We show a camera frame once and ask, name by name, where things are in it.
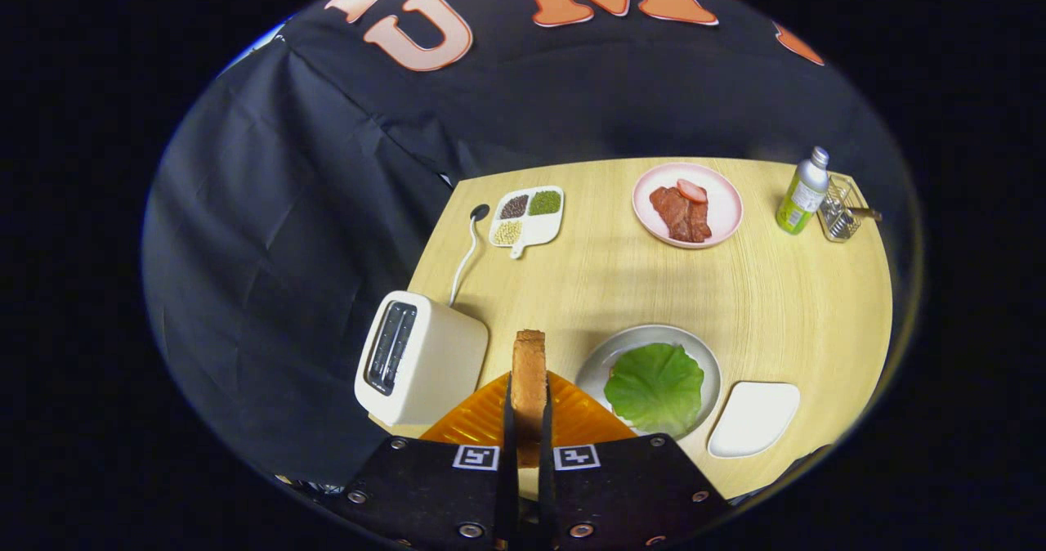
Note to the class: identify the green beans pile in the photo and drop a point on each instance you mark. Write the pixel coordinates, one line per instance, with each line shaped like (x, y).
(545, 202)

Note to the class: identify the red sausage slice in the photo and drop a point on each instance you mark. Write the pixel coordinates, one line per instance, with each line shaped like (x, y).
(692, 191)

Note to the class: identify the dark brown beans pile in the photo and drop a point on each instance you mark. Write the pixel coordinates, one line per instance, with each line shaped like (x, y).
(514, 207)

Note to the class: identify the pink plate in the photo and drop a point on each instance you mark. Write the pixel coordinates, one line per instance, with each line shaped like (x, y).
(723, 203)

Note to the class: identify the round white plate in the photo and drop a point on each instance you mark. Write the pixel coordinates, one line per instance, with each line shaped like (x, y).
(601, 363)

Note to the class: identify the pale yellow beans pile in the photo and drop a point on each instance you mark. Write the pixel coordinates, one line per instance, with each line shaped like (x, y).
(507, 232)

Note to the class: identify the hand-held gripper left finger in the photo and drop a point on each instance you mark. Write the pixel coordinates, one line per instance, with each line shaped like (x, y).
(509, 486)

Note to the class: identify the silver bottle with green label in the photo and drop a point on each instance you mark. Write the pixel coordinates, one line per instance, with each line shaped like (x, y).
(801, 199)

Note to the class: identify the brown cooked meat piece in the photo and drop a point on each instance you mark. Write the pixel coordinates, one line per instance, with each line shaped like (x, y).
(678, 216)

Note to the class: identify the white rounded square plate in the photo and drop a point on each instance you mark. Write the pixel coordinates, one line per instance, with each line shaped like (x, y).
(756, 420)

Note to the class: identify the green lettuce leaf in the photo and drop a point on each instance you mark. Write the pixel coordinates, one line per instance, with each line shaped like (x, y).
(654, 387)

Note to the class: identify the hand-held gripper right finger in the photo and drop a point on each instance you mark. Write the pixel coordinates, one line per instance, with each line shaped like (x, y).
(546, 486)

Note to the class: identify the white divided condiment tray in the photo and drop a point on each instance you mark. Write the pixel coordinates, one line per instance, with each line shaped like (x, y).
(546, 226)

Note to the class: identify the cream white toaster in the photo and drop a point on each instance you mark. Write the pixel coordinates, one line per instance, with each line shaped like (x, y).
(433, 363)

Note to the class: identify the toasted bread slice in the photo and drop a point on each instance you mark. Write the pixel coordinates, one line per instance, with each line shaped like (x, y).
(529, 387)

